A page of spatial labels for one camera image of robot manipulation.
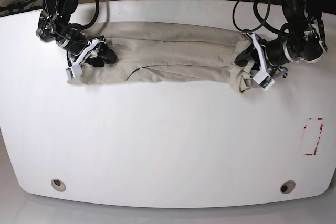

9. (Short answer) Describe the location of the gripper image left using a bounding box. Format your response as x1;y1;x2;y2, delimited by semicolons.
36;18;118;67

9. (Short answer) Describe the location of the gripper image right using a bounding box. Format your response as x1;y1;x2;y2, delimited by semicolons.
235;22;328;78

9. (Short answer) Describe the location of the beige T-shirt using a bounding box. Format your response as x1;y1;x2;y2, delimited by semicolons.
70;22;253;93

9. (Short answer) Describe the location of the red tape rectangle marking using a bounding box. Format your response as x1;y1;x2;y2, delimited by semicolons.
302;117;324;156

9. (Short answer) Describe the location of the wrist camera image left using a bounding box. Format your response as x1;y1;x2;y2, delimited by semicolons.
66;65;82;80

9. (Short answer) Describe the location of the black cable image right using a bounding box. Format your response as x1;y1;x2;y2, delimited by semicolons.
232;0;272;33

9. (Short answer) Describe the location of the left table cable grommet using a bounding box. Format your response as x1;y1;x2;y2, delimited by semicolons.
51;179;66;192

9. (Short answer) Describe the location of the table cable grommet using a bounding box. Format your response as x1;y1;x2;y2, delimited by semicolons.
280;180;296;194
51;179;66;192

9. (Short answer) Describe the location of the right table cable grommet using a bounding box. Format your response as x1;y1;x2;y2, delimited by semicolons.
280;180;296;194

